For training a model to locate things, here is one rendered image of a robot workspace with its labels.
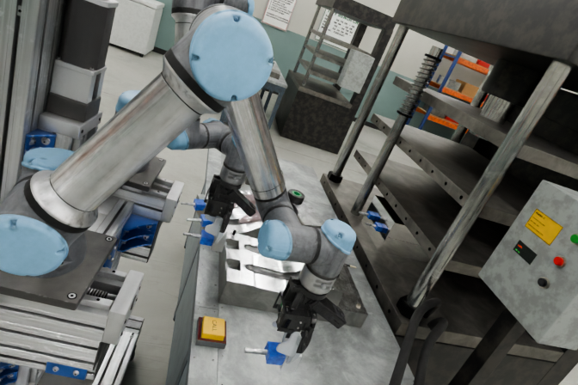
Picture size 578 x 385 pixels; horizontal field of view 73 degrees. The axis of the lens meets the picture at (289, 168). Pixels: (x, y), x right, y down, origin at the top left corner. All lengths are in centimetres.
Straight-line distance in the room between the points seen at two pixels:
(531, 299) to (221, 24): 121
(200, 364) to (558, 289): 101
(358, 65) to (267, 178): 468
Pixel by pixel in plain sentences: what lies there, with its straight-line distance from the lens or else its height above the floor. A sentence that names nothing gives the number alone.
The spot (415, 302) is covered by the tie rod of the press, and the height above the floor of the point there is 86.
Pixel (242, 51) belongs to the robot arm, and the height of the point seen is 158.
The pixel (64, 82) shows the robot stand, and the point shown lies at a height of 133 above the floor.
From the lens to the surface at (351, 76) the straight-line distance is 543.
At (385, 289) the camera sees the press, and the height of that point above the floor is 79.
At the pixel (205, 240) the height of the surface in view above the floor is 94.
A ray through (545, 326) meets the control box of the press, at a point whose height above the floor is 113.
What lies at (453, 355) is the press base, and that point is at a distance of 188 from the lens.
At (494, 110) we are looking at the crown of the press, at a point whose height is 159.
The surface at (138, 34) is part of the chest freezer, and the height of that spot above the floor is 36.
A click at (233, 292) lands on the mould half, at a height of 85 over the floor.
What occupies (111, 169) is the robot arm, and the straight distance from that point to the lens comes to 63.
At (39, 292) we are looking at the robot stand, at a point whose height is 104.
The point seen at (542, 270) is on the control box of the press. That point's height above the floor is 124.
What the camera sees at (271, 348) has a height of 94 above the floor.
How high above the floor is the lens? 165
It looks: 21 degrees down
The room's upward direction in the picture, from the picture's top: 22 degrees clockwise
